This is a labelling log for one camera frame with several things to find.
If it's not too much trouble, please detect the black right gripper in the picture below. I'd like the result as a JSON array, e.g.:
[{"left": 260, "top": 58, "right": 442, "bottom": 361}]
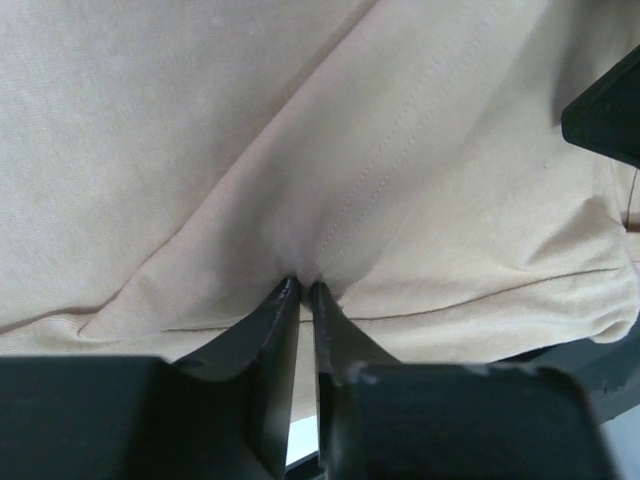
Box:
[{"left": 561, "top": 48, "right": 640, "bottom": 168}]

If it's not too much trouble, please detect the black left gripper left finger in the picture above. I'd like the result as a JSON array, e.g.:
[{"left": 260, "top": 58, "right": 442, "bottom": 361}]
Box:
[{"left": 1, "top": 278, "right": 300, "bottom": 479}]

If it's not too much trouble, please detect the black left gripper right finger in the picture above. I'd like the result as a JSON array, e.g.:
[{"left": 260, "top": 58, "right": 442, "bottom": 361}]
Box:
[{"left": 309, "top": 283, "right": 608, "bottom": 479}]

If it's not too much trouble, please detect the beige t shirt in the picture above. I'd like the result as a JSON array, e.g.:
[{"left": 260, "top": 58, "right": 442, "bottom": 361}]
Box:
[{"left": 0, "top": 0, "right": 640, "bottom": 426}]

